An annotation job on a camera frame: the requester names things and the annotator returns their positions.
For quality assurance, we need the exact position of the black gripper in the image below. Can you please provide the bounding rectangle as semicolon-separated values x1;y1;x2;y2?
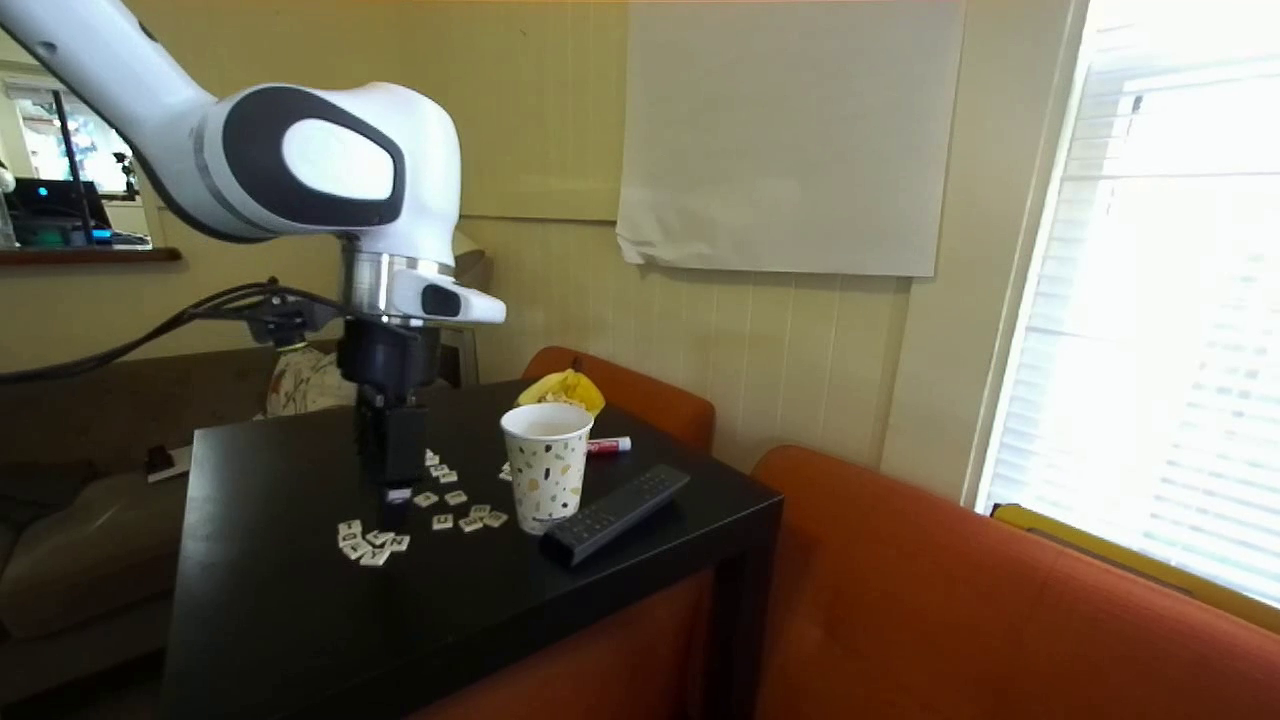
332;313;447;492

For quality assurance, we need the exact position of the patterned throw pillow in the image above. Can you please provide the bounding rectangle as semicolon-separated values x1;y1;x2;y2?
256;340;359;423

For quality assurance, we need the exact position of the patterned paper cup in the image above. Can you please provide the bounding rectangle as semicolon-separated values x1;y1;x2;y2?
494;400;599;539

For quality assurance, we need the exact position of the yellow banana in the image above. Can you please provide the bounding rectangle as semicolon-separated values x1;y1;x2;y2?
511;369;606;423

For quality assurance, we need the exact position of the black square side table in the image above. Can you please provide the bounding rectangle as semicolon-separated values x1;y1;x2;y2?
155;376;788;720

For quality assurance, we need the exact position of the black remote control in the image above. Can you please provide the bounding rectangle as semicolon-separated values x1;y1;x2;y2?
541;459;694;568

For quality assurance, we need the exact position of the brown couch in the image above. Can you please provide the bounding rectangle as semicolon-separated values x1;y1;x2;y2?
0;340;365;671

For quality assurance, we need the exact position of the beige couch cushion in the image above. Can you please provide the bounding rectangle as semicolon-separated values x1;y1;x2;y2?
0;469;192;642

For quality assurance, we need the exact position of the dark laptop with blue light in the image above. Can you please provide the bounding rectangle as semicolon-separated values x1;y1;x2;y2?
2;173;152;253

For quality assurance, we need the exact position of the orange sofa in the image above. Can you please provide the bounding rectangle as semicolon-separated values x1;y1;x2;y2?
413;340;1280;720

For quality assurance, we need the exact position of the yellow window sill strip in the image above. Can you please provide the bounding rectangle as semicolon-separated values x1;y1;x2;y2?
989;499;1280;635

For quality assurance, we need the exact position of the bright window with blinds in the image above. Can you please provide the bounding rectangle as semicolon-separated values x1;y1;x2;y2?
974;0;1280;612

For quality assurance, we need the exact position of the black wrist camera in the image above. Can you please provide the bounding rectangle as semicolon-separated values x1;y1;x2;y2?
245;286;334;351

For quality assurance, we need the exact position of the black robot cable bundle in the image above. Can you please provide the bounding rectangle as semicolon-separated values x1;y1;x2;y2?
0;275;353;392

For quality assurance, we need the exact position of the wooden wall ledge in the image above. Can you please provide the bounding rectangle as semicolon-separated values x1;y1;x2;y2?
0;241;186;273

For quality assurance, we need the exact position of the white paper wall sheet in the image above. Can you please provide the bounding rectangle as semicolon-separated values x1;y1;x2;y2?
613;0;969;282

